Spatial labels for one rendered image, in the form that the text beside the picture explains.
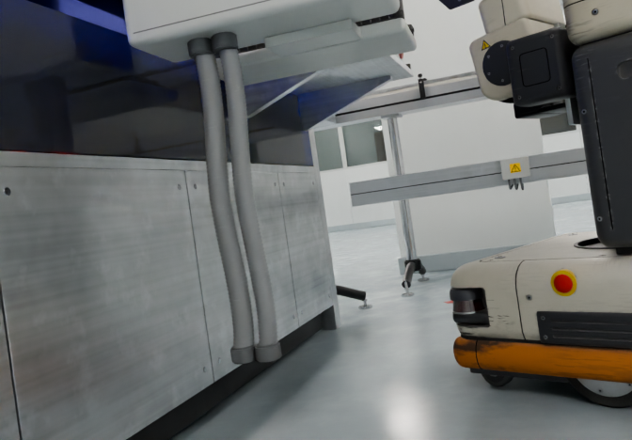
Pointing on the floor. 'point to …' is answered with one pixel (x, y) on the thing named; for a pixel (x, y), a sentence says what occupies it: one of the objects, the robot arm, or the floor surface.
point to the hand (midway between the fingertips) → (401, 55)
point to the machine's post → (330, 318)
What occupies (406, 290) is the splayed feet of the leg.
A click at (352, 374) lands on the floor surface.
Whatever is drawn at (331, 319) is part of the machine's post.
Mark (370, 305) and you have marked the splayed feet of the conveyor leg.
